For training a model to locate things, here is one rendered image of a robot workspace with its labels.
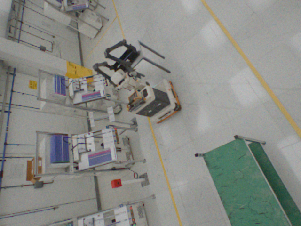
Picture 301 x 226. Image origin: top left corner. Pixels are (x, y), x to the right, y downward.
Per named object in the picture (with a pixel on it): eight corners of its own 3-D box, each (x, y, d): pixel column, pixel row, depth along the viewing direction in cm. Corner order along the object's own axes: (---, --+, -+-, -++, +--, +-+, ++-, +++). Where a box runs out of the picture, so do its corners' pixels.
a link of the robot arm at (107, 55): (102, 58, 264) (105, 53, 256) (104, 51, 270) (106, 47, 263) (128, 69, 285) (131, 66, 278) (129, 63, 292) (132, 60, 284)
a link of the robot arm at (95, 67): (91, 70, 278) (96, 66, 274) (91, 66, 287) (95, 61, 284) (112, 85, 308) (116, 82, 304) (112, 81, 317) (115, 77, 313)
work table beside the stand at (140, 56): (170, 72, 361) (143, 57, 304) (148, 91, 399) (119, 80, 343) (164, 56, 381) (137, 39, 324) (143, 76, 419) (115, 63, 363)
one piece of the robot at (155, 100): (175, 105, 317) (142, 94, 258) (154, 119, 347) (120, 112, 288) (170, 90, 332) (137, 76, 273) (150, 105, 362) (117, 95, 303)
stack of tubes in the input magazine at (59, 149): (67, 135, 327) (52, 134, 308) (69, 161, 303) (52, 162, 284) (65, 138, 333) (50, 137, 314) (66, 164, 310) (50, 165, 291)
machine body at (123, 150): (129, 135, 419) (106, 133, 375) (136, 164, 386) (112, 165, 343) (114, 146, 454) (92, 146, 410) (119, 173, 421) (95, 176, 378)
